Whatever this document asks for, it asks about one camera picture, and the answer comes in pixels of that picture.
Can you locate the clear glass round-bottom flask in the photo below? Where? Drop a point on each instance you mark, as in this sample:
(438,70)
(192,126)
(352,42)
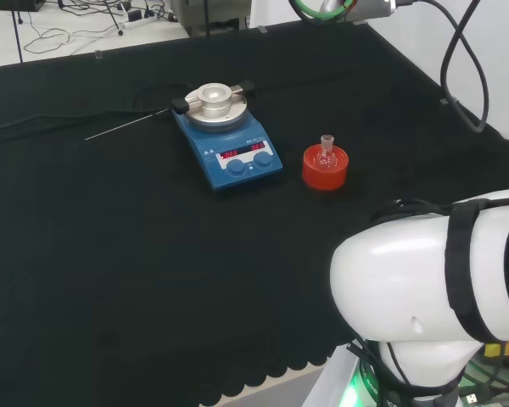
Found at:
(326,157)

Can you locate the heater with blue base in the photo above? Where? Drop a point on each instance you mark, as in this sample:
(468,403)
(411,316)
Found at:
(242,178)

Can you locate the black bench cloth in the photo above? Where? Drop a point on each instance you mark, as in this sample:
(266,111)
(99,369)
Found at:
(152,275)

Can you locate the thin metal probe rod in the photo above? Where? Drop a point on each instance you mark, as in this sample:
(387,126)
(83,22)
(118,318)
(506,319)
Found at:
(127,125)

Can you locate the grey equipment cabinet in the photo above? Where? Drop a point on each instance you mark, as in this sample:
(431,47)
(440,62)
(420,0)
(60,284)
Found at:
(212,17)

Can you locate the white power strip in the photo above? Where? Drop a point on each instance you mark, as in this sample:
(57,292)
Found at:
(136,19)

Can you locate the black tripod leg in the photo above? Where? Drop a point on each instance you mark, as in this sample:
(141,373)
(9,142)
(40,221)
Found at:
(118,25)

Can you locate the yellow stop button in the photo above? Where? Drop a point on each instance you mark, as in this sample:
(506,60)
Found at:
(493,349)

